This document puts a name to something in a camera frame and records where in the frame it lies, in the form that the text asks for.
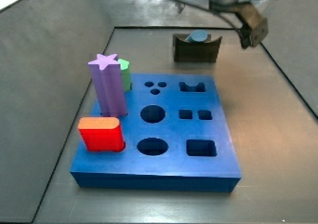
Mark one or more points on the blue shape sorter board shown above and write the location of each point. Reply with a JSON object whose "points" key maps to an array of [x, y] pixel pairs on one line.
{"points": [[178, 145]]}

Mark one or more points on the red oblong peg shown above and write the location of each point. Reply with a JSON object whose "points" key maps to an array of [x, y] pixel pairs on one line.
{"points": [[102, 134]]}

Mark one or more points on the green hexagon peg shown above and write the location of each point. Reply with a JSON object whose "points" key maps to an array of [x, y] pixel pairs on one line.
{"points": [[126, 74]]}

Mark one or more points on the purple star peg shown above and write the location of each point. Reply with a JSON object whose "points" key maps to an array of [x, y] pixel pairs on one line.
{"points": [[106, 73]]}

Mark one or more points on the light blue oval cylinder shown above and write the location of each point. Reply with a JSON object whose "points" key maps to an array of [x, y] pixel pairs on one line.
{"points": [[197, 36]]}

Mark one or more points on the black cradle fixture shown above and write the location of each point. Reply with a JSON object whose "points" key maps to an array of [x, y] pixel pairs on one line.
{"points": [[196, 51]]}

